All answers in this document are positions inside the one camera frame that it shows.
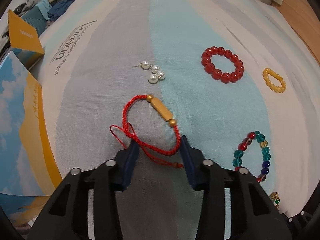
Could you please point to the sky print yellow box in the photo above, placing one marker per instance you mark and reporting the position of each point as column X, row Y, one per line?
column 22, row 130

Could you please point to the blue clothes pile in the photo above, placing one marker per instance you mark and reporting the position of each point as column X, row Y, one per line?
column 33, row 19

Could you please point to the white pearl earring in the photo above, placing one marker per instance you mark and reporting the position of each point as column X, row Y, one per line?
column 144, row 64
column 152, row 78

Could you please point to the white blue printed cloth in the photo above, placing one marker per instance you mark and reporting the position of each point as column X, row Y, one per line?
column 175, row 42

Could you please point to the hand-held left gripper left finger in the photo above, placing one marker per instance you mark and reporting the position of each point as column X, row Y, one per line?
column 130, row 160

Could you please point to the yellow cardboard box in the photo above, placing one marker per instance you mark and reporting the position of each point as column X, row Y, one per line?
column 23, row 33

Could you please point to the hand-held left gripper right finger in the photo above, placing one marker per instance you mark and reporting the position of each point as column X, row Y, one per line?
column 188, row 160

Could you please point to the dark blue clothing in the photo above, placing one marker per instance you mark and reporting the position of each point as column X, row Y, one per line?
column 59, row 7

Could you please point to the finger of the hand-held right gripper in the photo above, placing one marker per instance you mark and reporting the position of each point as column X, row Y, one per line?
column 296, row 217

